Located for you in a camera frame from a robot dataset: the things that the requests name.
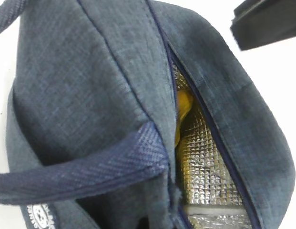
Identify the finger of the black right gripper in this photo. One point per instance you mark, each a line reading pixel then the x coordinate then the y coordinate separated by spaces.
pixel 261 22

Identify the yellow pear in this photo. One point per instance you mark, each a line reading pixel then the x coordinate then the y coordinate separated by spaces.
pixel 185 103

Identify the dark navy fabric lunch bag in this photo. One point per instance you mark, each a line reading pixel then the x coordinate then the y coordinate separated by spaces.
pixel 91 121

